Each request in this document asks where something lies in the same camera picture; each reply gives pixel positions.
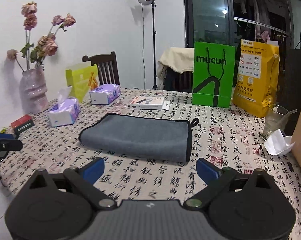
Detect lime green paper box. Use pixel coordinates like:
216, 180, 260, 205
65, 61, 99, 103

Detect green mucun paper bag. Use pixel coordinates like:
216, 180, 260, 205
192, 42, 236, 108

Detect white flat product box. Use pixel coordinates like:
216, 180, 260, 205
129, 96, 170, 111

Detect crumpled tissue and wrapper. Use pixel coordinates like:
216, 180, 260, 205
0, 127, 12, 134

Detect clear glass cup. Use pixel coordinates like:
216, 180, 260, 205
262, 103, 297, 140

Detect studio light on stand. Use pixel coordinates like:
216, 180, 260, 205
137, 0, 160, 90

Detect closed purple tissue pack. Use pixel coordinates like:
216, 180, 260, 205
89, 84, 121, 105

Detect yellow stand-up pouch bag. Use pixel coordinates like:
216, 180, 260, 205
232, 40, 279, 118

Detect purple and grey towel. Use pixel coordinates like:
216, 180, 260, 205
79, 113, 199, 163

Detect dried pink roses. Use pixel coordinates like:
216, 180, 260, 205
6, 1, 76, 71

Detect calligraphy print tablecloth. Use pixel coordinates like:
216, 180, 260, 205
0, 89, 301, 239

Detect open purple tissue pack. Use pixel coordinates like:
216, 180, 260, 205
48, 86, 80, 127

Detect red and black small box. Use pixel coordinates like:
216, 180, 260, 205
11, 114, 35, 135

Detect dark wooden chair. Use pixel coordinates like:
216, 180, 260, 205
82, 51, 120, 85

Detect cream cloth on chair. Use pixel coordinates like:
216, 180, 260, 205
157, 47, 194, 83

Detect crumpled white paper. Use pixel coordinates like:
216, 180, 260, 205
264, 129, 295, 156

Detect pink textured vase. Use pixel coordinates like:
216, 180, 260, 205
19, 66, 49, 114

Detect black framed glass door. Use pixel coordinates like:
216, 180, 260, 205
184, 0, 301, 49

